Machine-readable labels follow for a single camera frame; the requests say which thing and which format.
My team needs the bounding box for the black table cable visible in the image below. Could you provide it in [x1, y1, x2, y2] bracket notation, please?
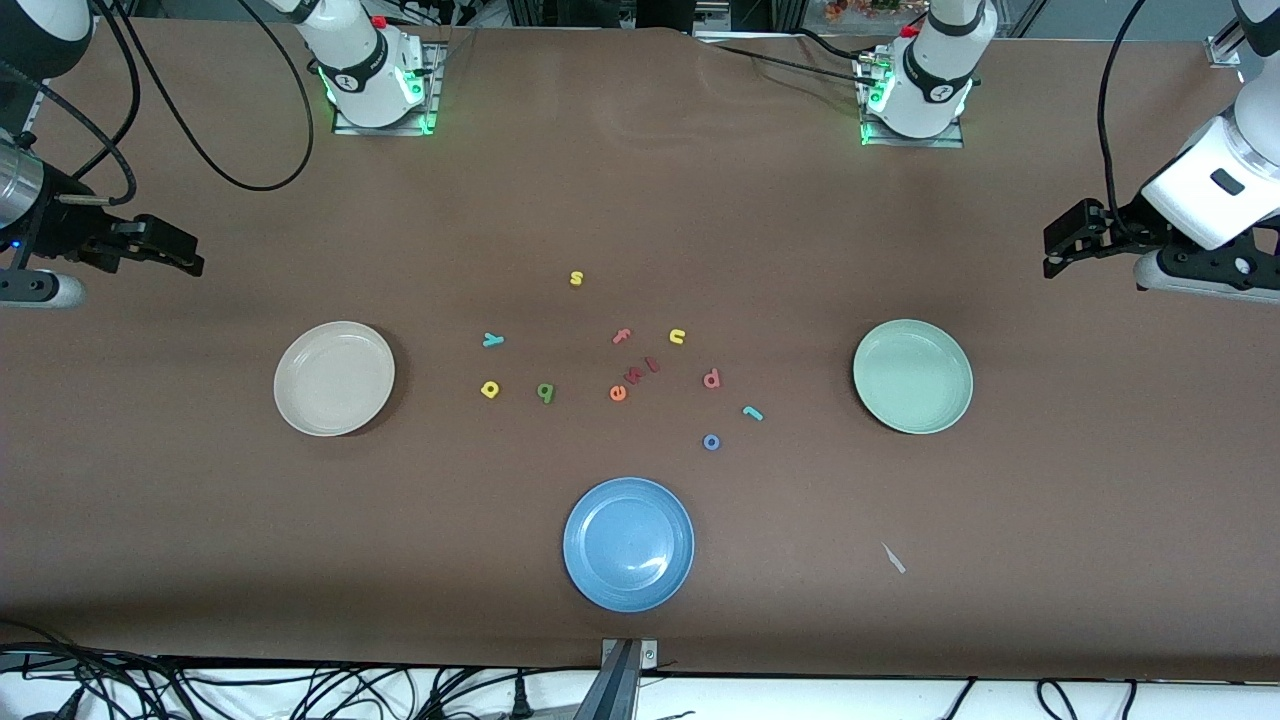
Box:
[700, 36, 873, 91]
[790, 28, 871, 63]

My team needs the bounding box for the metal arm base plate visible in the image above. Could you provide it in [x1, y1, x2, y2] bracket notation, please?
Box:
[332, 42, 444, 137]
[858, 50, 966, 149]

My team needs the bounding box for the beige plate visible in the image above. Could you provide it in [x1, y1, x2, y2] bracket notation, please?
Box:
[273, 320, 397, 438]

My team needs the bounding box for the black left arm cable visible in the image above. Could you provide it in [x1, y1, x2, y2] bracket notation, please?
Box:
[1096, 0, 1153, 241]

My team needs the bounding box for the light green plate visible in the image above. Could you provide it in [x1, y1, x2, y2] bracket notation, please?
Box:
[852, 318, 975, 436]

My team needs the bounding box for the brown table mat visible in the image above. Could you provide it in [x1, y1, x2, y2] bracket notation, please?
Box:
[0, 18, 1280, 683]

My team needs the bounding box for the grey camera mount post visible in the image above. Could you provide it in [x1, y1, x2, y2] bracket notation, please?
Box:
[575, 638, 661, 720]

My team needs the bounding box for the orange flower decoration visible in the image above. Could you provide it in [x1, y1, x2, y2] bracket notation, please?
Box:
[825, 0, 926, 23]

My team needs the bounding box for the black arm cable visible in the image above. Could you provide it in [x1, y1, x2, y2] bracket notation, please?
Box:
[1096, 0, 1153, 241]
[20, 0, 316, 206]

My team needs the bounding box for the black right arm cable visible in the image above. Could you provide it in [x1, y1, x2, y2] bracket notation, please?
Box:
[20, 0, 316, 206]

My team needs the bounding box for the blue plate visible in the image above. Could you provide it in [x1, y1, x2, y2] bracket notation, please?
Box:
[562, 476, 696, 613]

